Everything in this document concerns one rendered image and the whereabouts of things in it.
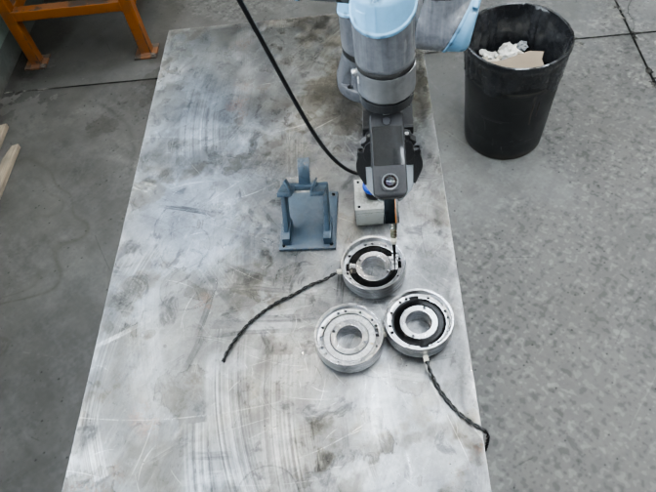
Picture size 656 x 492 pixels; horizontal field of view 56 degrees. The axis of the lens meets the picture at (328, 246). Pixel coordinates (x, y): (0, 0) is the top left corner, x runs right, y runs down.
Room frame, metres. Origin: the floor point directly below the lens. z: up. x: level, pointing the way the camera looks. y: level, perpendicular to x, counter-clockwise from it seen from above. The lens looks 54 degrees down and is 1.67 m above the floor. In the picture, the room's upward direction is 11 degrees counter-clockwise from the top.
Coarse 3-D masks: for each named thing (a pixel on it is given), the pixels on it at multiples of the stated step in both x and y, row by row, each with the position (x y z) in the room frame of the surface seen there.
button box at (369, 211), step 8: (360, 184) 0.72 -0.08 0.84; (360, 192) 0.70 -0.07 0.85; (360, 200) 0.68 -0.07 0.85; (368, 200) 0.68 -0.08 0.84; (376, 200) 0.68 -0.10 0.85; (360, 208) 0.67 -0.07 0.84; (368, 208) 0.66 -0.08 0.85; (376, 208) 0.66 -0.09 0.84; (360, 216) 0.66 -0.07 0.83; (368, 216) 0.66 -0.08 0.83; (376, 216) 0.66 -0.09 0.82; (360, 224) 0.66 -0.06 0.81; (368, 224) 0.66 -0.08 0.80; (376, 224) 0.66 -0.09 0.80; (384, 224) 0.66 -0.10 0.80
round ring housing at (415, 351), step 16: (400, 304) 0.48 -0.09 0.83; (448, 304) 0.45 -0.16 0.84; (384, 320) 0.45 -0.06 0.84; (400, 320) 0.45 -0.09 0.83; (432, 320) 0.44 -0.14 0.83; (448, 320) 0.43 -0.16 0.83; (416, 336) 0.42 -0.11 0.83; (448, 336) 0.40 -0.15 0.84; (416, 352) 0.39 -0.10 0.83; (432, 352) 0.39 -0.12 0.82
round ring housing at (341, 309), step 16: (352, 304) 0.49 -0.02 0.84; (320, 320) 0.47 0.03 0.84; (352, 320) 0.46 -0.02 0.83; (368, 320) 0.46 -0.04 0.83; (320, 336) 0.45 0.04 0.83; (336, 336) 0.44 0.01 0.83; (368, 336) 0.44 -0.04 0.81; (320, 352) 0.41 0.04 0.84; (352, 352) 0.41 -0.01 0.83; (336, 368) 0.39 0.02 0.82; (352, 368) 0.38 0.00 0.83
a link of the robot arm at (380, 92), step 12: (408, 72) 0.60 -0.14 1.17; (360, 84) 0.61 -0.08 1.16; (372, 84) 0.60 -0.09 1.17; (384, 84) 0.59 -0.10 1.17; (396, 84) 0.59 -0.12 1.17; (408, 84) 0.60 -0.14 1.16; (372, 96) 0.60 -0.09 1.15; (384, 96) 0.59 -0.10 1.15; (396, 96) 0.59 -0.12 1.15; (408, 96) 0.60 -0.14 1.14
